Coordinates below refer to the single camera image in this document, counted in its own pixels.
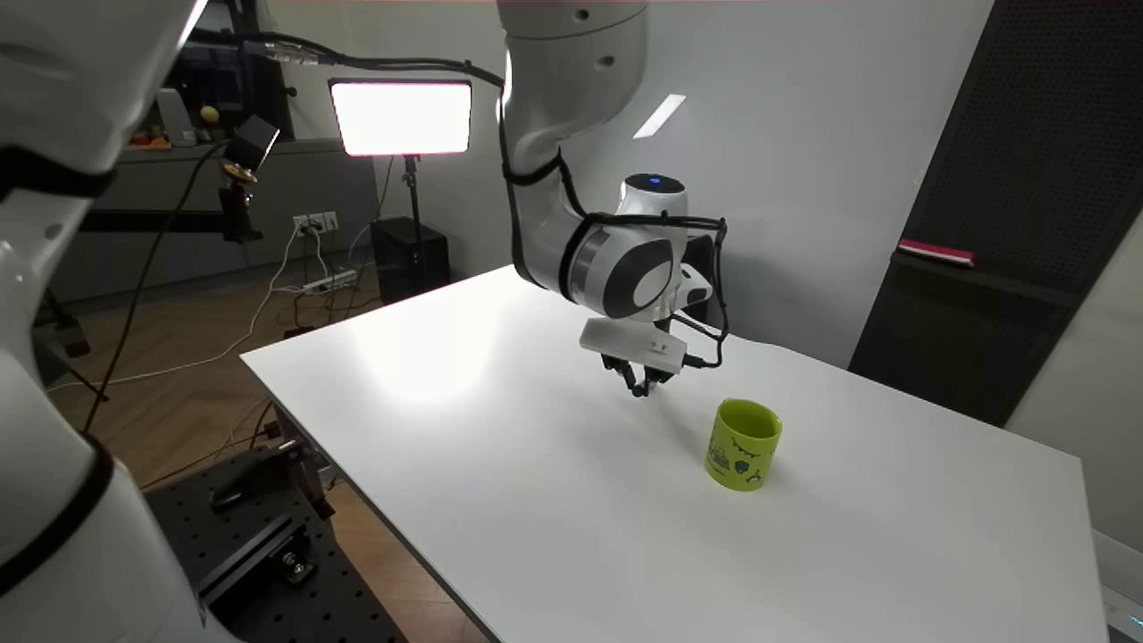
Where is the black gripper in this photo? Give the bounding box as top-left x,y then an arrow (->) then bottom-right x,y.
599,351 -> 685,401

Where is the yellow green plastic cup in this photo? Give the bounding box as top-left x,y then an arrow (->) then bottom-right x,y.
699,396 -> 785,494

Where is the black floor cabinet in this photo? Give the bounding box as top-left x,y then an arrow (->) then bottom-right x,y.
368,214 -> 456,302

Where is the black light stand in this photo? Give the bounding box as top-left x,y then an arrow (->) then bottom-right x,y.
395,153 -> 430,228

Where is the red label strip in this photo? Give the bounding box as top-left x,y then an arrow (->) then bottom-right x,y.
897,237 -> 982,270

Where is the white power strip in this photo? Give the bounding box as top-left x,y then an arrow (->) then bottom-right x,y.
294,266 -> 360,299

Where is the bright rectangular light panel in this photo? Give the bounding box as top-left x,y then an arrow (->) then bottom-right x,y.
328,78 -> 476,162

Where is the black perforated breadboard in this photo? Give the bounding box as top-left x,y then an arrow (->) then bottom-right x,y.
139,442 -> 413,643

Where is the clear plastic bin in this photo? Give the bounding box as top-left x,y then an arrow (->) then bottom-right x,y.
1091,528 -> 1143,643

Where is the white wall socket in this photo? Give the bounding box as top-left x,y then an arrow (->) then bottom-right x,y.
288,208 -> 344,237

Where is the dark tall wall panel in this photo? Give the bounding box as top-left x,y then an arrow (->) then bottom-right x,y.
845,0 -> 1143,428

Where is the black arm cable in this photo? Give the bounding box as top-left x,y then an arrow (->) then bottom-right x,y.
185,26 -> 732,375

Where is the black camera on boom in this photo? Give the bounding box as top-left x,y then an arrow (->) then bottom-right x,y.
69,107 -> 294,249

